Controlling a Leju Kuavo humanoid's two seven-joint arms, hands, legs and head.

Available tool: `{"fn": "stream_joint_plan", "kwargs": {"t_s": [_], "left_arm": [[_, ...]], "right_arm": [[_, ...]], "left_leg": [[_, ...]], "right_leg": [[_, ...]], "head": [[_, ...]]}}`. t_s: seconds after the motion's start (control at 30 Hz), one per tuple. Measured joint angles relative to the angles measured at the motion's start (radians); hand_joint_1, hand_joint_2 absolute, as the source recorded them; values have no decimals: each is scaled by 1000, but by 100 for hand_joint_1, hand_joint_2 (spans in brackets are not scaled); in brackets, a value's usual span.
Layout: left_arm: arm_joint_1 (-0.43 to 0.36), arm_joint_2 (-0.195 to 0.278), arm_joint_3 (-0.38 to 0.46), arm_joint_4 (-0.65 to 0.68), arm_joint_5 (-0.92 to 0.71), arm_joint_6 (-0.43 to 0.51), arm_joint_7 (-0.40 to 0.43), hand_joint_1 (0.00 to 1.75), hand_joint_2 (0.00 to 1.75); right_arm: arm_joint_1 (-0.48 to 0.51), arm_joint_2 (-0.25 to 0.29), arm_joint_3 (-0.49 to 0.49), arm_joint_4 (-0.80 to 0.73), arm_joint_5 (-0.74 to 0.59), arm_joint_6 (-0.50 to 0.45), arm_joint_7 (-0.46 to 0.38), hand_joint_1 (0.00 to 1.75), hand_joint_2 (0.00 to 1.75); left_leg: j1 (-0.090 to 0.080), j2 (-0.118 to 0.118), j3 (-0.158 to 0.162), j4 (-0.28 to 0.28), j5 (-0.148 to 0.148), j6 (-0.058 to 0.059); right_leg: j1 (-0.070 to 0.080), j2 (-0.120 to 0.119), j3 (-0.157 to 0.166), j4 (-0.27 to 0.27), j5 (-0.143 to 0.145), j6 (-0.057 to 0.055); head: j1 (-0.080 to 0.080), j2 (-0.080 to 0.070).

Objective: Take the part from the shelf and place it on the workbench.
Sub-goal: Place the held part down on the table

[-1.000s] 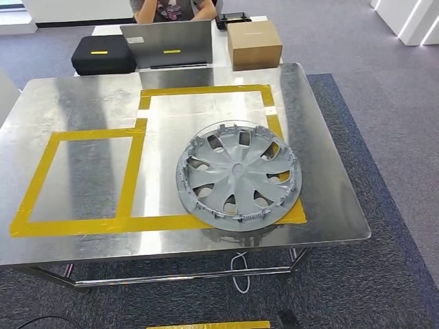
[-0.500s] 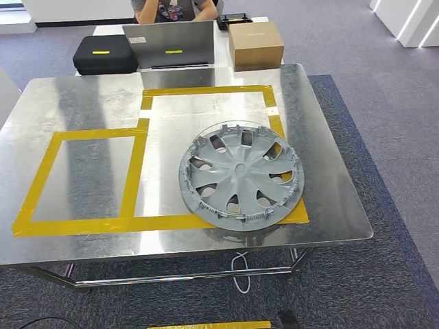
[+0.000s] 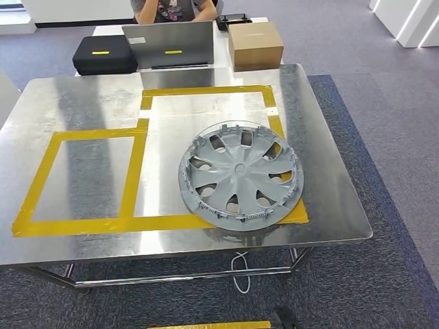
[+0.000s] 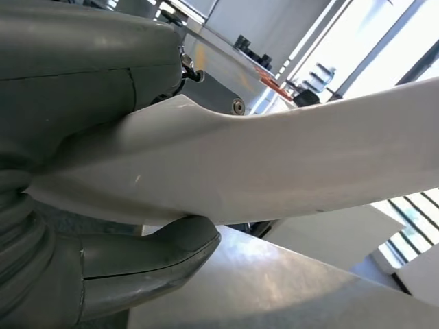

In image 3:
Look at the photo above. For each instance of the brown cardboard box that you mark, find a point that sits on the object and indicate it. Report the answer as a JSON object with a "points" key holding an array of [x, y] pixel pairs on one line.
{"points": [[255, 45]]}

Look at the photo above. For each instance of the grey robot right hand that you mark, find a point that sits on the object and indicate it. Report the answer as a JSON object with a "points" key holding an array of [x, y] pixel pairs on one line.
{"points": [[284, 320]]}

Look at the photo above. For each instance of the black zip case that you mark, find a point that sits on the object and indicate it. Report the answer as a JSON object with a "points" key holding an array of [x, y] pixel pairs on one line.
{"points": [[103, 56]]}

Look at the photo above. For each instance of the person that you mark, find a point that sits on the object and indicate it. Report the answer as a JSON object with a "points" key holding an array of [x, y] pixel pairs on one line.
{"points": [[178, 11]]}

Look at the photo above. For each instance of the large white display stand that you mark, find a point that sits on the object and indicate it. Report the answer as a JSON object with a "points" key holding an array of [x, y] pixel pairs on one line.
{"points": [[411, 22]]}

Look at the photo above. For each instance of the stainless steel workbench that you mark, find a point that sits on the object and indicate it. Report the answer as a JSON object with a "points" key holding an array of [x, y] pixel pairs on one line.
{"points": [[85, 104]]}

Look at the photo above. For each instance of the black plastic tray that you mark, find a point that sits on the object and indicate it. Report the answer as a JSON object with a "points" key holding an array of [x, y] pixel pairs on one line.
{"points": [[233, 20]]}

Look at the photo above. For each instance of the yellow tape on workbench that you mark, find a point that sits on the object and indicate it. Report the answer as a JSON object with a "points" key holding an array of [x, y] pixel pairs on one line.
{"points": [[134, 172]]}

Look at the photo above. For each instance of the white table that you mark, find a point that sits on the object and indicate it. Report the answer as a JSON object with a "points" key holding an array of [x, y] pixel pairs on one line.
{"points": [[103, 31]]}

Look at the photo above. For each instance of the grey plastic wheel hubcap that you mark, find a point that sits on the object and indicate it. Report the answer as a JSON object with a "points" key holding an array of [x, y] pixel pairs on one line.
{"points": [[239, 170]]}

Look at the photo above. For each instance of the grey laptop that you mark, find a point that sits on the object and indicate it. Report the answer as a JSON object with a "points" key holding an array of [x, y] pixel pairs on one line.
{"points": [[168, 43]]}

